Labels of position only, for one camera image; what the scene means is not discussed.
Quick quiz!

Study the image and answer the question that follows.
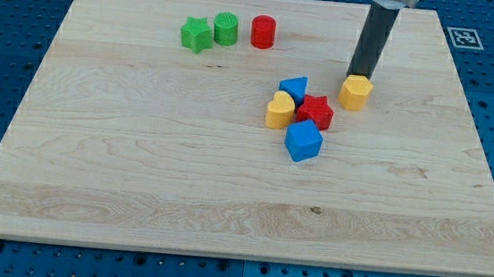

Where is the yellow hexagon block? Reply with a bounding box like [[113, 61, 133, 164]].
[[338, 75, 373, 112]]

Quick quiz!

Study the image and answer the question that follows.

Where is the red star block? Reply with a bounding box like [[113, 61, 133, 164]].
[[295, 95, 334, 130]]

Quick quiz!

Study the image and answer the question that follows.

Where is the green star block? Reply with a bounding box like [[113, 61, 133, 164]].
[[180, 16, 213, 55]]

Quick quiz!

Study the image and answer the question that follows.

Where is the yellow heart block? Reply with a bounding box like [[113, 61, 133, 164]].
[[264, 90, 296, 130]]

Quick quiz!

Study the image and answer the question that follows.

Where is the blue cube block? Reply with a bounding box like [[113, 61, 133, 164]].
[[284, 120, 323, 162]]

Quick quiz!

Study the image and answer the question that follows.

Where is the blue triangle block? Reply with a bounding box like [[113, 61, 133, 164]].
[[279, 76, 309, 107]]

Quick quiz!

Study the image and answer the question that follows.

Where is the wooden board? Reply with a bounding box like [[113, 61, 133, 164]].
[[0, 0, 494, 277]]

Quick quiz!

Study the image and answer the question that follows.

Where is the red cylinder block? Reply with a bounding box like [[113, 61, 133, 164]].
[[250, 15, 277, 49]]

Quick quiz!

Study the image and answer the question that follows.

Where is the green cylinder block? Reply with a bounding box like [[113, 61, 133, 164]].
[[214, 12, 239, 46]]

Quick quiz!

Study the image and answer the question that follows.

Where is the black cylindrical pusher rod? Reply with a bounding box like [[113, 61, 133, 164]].
[[347, 2, 399, 80]]

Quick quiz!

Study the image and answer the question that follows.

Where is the white fiducial marker tag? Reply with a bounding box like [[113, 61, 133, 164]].
[[448, 27, 483, 50]]

